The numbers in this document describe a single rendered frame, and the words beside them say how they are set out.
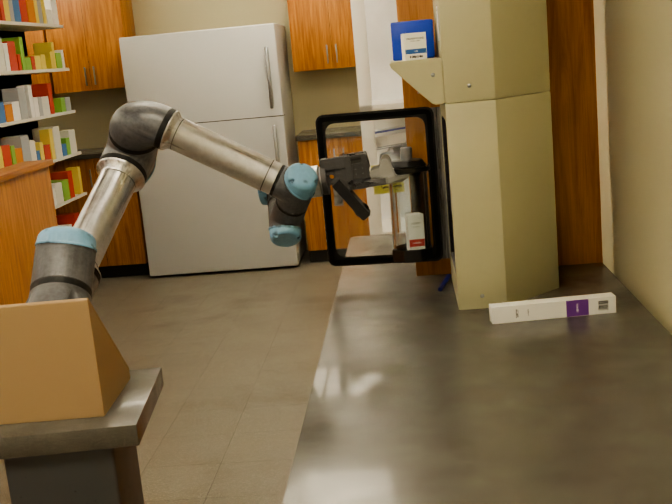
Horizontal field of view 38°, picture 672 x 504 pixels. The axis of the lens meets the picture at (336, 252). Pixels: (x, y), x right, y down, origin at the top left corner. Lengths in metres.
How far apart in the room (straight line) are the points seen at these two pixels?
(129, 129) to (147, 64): 5.08
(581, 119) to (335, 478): 1.41
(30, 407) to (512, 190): 1.13
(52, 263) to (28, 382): 0.24
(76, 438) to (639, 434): 0.94
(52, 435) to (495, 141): 1.11
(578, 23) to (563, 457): 1.38
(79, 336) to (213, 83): 5.49
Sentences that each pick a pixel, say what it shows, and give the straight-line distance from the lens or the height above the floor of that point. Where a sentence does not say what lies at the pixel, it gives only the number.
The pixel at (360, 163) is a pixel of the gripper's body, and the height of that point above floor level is 1.28.
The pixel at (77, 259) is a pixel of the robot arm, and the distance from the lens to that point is 1.91.
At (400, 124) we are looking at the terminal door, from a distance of 2.48.
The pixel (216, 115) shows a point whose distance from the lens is 7.17.
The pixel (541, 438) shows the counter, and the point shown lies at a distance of 1.53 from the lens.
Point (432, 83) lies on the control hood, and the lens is 2.16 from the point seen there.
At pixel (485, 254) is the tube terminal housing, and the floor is 1.07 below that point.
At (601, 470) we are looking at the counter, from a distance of 1.42.
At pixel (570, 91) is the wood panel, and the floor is 1.39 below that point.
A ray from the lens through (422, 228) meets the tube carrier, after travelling 2.29.
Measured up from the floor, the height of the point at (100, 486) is 0.81.
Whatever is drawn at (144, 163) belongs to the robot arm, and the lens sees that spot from 2.26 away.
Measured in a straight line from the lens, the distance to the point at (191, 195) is 7.27.
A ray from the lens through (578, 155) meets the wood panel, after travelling 2.58.
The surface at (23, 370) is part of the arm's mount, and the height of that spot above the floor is 1.04.
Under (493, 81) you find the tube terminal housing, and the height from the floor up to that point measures 1.45.
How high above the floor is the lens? 1.54
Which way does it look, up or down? 11 degrees down
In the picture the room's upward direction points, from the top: 5 degrees counter-clockwise
